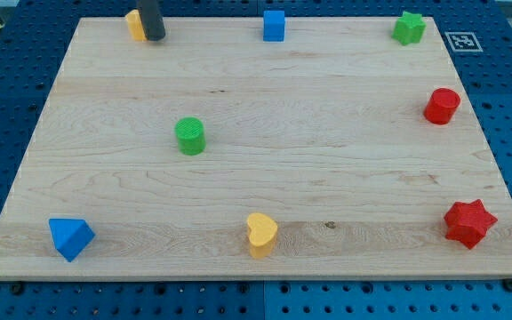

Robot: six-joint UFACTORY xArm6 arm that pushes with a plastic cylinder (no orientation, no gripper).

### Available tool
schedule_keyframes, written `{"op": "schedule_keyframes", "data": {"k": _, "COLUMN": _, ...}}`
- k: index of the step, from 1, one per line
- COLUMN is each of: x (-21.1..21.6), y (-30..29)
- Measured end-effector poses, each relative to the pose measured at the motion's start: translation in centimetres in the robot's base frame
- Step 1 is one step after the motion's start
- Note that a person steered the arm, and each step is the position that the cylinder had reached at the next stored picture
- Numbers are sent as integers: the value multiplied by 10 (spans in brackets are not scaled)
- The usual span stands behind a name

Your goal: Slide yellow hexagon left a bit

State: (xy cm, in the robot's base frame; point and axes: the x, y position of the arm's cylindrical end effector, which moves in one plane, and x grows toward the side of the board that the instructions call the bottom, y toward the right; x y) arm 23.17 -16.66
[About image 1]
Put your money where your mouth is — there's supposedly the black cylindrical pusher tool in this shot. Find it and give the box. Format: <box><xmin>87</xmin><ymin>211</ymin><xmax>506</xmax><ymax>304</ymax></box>
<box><xmin>136</xmin><ymin>0</ymin><xmax>165</xmax><ymax>41</ymax></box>

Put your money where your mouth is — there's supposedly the yellow hexagon block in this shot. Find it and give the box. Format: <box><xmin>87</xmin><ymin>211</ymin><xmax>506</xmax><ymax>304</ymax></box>
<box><xmin>124</xmin><ymin>9</ymin><xmax>147</xmax><ymax>42</ymax></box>

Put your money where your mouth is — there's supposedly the green cylinder block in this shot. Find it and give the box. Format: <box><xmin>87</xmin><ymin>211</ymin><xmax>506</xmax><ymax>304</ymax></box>
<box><xmin>174</xmin><ymin>117</ymin><xmax>206</xmax><ymax>156</ymax></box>

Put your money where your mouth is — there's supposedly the blue cube block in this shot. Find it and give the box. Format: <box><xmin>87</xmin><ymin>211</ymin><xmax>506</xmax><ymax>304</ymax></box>
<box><xmin>263</xmin><ymin>10</ymin><xmax>285</xmax><ymax>42</ymax></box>

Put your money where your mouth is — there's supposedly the wooden board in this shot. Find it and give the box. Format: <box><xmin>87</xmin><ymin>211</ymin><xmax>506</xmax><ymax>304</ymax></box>
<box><xmin>0</xmin><ymin>17</ymin><xmax>512</xmax><ymax>282</ymax></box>

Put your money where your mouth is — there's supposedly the blue triangle block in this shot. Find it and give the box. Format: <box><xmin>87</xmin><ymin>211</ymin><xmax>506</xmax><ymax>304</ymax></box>
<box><xmin>48</xmin><ymin>219</ymin><xmax>95</xmax><ymax>262</ymax></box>

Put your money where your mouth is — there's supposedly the yellow heart block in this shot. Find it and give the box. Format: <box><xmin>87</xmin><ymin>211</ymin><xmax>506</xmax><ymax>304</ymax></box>
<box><xmin>246</xmin><ymin>212</ymin><xmax>278</xmax><ymax>259</ymax></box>

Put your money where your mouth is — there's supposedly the green star block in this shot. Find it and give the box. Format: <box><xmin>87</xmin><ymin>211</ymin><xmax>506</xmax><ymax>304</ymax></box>
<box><xmin>391</xmin><ymin>11</ymin><xmax>426</xmax><ymax>45</ymax></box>

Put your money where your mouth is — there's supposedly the red cylinder block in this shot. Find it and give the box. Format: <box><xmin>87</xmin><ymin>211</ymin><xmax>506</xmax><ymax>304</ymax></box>
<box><xmin>423</xmin><ymin>88</ymin><xmax>461</xmax><ymax>125</ymax></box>

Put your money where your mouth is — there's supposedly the white fiducial marker tag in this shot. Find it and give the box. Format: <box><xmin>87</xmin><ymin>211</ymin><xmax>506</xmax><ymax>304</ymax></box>
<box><xmin>445</xmin><ymin>31</ymin><xmax>483</xmax><ymax>52</ymax></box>

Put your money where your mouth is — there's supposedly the red star block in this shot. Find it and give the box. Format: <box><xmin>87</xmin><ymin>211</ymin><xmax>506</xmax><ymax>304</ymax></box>
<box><xmin>444</xmin><ymin>199</ymin><xmax>498</xmax><ymax>250</ymax></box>

